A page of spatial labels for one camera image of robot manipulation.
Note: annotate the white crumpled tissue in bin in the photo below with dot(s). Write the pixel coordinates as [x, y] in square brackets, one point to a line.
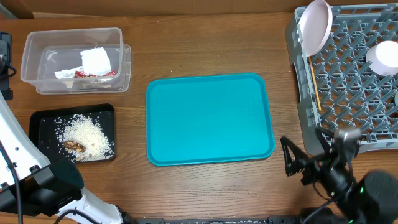
[68, 73]

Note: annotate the pink bowl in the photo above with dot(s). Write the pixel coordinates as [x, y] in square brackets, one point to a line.
[383, 58]

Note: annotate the pile of white rice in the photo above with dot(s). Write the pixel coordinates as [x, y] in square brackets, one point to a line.
[86, 131]

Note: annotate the grey dishwasher rack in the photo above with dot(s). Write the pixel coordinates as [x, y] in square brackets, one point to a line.
[351, 94]

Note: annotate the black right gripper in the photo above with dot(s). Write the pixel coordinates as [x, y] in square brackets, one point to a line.
[314, 163]

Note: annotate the black food waste tray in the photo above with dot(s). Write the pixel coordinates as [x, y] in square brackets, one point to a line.
[47, 126]

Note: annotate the white napkin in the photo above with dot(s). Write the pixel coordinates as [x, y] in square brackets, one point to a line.
[95, 61]

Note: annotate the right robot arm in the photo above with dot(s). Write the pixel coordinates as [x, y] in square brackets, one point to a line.
[373, 199]

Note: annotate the white round plate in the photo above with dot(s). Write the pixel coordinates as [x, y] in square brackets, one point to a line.
[315, 25]

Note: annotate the red snack wrapper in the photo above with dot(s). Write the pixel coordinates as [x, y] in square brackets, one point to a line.
[81, 74]

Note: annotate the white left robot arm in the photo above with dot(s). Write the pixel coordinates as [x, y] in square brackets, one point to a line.
[34, 184]

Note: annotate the wooden chopstick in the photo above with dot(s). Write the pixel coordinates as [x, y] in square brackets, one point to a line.
[314, 83]

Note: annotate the brown food scrap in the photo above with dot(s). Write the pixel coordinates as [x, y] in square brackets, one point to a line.
[74, 146]

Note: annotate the clear plastic bin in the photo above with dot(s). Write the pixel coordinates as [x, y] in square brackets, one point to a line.
[47, 52]

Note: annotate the teal plastic tray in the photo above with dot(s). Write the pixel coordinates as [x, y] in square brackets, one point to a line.
[208, 119]

